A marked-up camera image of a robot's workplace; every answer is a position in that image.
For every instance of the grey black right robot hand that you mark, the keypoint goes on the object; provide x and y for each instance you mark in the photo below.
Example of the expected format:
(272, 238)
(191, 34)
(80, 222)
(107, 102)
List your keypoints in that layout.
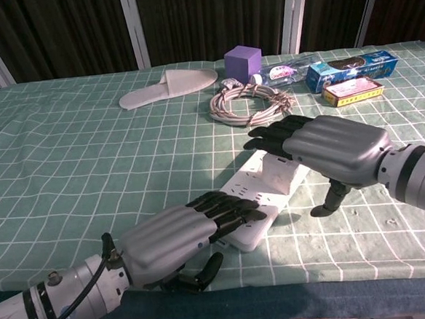
(343, 146)

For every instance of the grey black left robot hand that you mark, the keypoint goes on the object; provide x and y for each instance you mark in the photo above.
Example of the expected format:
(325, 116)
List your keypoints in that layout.
(159, 240)

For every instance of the white power strip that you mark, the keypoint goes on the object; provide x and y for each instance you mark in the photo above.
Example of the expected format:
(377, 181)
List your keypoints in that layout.
(236, 187)

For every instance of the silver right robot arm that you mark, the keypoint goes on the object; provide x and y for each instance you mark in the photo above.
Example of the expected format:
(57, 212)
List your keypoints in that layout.
(418, 174)

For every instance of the red yellow flat box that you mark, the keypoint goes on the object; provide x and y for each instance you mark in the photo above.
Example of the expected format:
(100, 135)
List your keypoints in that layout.
(353, 91)

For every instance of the blue cookie box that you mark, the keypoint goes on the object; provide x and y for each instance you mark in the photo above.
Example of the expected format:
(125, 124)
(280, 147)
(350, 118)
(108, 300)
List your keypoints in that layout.
(373, 64)

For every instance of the clear plastic water bottle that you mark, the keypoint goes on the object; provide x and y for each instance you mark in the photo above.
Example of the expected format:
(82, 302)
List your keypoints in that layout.
(283, 74)

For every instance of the green checkered tablecloth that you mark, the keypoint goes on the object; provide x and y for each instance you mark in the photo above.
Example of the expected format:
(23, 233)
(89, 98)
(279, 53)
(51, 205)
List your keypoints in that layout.
(88, 157)

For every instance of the purple foam cube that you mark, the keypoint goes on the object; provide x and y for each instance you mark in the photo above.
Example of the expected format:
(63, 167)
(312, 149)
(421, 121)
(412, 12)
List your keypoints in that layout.
(242, 64)

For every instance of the dark blue under cloth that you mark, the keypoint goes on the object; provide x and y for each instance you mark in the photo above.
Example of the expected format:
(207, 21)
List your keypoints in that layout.
(280, 300)

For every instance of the white disposable slipper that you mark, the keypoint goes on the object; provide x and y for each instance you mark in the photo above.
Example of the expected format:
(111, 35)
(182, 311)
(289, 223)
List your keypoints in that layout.
(178, 81)

